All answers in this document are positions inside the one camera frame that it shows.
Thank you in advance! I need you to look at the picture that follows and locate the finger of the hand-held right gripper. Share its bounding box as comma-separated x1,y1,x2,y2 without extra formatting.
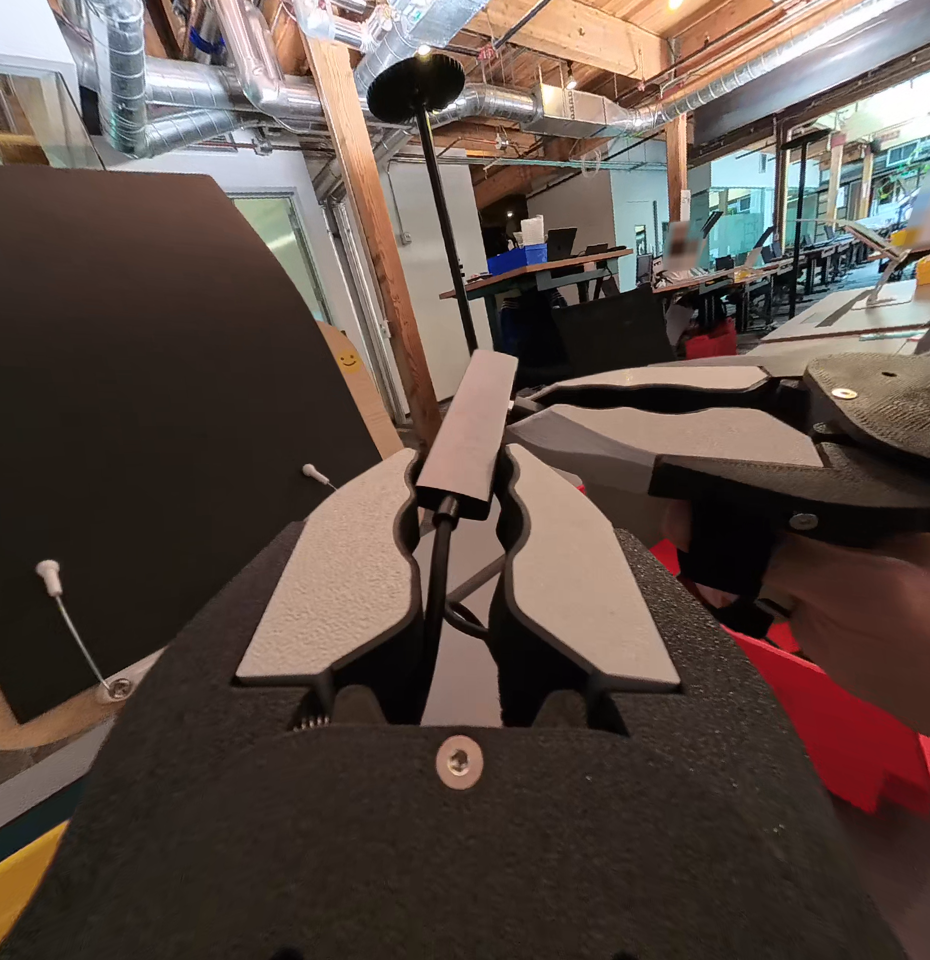
504,403,826,496
523,363,782,415

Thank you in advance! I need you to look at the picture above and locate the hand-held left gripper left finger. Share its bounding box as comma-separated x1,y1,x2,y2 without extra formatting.
236,448,424,725

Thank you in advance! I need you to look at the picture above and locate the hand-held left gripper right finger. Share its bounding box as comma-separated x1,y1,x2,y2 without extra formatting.
489,442,682,725

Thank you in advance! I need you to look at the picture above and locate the dark grey usb hub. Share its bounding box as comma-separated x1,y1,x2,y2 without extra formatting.
416,348,520,676

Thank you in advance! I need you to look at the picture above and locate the red plastic bin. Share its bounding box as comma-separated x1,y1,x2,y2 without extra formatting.
570,480,930,819

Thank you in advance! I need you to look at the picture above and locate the yellow plastic bin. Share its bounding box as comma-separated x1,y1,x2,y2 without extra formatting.
0,821,70,939

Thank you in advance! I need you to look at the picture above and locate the red bag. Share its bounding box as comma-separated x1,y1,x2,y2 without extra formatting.
686,318,738,361

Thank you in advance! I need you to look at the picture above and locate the black mesh chair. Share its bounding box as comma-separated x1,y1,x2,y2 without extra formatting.
551,288,676,376

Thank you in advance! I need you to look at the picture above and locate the metal laptop stand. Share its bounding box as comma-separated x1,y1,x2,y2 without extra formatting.
843,221,923,309

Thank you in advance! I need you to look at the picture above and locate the wooden standing desk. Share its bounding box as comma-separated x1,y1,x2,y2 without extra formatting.
438,247,634,354

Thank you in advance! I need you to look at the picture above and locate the blue storage bin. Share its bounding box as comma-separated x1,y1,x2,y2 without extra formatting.
487,243,548,277

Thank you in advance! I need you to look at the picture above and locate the black felt desk divider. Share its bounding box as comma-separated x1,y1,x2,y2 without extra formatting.
0,165,406,751

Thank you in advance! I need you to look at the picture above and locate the black floor lamp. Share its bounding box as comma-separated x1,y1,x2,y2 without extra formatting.
366,54,481,354

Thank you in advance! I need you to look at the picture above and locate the long silver ceiling duct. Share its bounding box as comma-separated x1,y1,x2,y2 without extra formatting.
465,52,930,144

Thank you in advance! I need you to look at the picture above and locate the wooden post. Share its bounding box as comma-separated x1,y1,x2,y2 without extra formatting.
300,30,443,436

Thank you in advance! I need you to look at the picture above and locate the silver elbow ceiling duct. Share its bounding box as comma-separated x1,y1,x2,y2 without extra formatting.
75,0,331,159

